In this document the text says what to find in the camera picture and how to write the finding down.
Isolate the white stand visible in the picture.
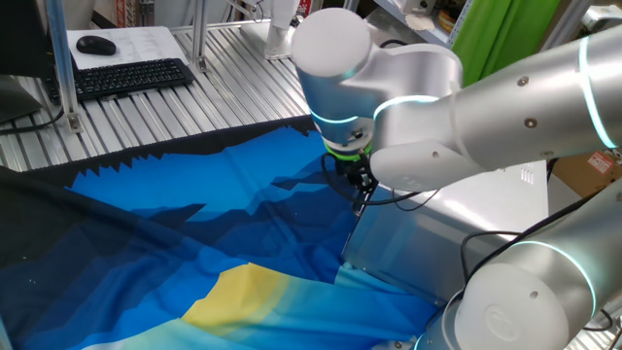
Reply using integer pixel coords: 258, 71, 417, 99
264, 0, 302, 54

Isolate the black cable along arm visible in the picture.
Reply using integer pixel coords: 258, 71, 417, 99
422, 193, 597, 334

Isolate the flat metal base plate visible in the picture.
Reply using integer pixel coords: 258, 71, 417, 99
239, 18, 297, 61

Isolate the grey metal shelf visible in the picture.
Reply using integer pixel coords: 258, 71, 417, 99
373, 0, 475, 49

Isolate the black monitor cable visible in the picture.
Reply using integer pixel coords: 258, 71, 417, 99
0, 107, 67, 137

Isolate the white paper sheet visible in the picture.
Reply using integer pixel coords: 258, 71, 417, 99
66, 25, 190, 71

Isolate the brown cardboard box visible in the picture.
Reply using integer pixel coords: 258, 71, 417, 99
551, 149, 622, 198

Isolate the black computer mouse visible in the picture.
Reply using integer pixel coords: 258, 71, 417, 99
76, 34, 118, 56

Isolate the slanted aluminium profile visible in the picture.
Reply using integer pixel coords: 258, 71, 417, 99
538, 0, 592, 53

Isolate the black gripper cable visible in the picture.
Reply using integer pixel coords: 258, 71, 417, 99
320, 153, 441, 213

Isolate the blue mountain print cloth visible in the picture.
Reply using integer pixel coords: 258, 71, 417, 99
0, 115, 441, 350

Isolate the black computer keyboard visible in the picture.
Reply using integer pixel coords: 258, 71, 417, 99
43, 57, 196, 104

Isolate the black computer monitor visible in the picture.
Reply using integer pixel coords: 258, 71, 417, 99
0, 0, 55, 125

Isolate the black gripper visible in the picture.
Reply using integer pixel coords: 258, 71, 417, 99
335, 157, 379, 195

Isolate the silver microwave door handle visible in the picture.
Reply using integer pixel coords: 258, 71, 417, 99
351, 188, 376, 219

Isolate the green fabric backdrop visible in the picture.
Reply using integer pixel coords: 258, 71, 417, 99
449, 0, 561, 88

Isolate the silver Galanz microwave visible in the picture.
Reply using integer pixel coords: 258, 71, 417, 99
339, 159, 550, 307

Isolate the green wrist adapter ring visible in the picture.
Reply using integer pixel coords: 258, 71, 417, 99
323, 140, 373, 163

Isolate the horizontal aluminium rail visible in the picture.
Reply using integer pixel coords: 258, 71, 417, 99
167, 17, 273, 34

